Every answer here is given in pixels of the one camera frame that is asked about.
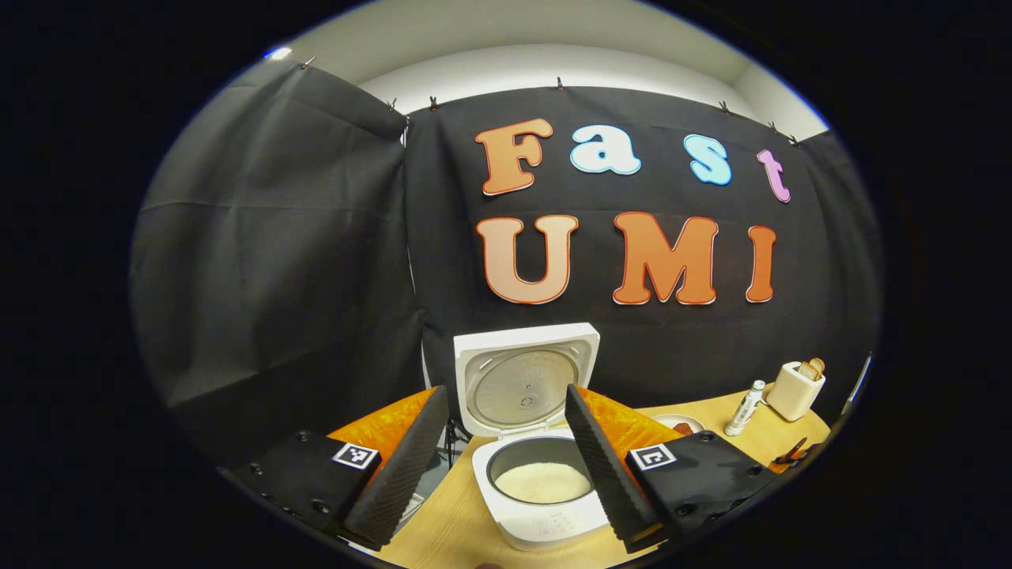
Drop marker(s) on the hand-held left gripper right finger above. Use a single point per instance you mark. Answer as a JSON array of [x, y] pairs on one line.
[[605, 474]]

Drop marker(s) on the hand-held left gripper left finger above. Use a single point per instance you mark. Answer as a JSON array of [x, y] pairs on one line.
[[403, 474]]

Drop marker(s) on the white rice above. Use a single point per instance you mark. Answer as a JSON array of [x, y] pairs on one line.
[[541, 482]]

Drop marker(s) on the white rice cooker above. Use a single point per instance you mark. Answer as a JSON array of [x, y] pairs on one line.
[[506, 348]]

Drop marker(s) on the brown wooden spoon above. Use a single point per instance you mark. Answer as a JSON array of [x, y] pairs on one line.
[[792, 453]]

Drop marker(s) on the white round plate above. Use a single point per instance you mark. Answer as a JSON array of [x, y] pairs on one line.
[[668, 420]]

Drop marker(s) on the brown meat piece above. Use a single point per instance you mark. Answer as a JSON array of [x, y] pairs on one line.
[[685, 429]]

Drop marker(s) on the white drink bottle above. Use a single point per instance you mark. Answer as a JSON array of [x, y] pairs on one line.
[[745, 407]]

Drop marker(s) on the white toaster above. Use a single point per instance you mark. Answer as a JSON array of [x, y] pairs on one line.
[[793, 395]]

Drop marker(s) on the toasted bread slice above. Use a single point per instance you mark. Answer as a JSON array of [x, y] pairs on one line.
[[806, 370], [818, 364]]

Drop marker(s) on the black backdrop cloth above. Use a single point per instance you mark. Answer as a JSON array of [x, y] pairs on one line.
[[277, 276]]

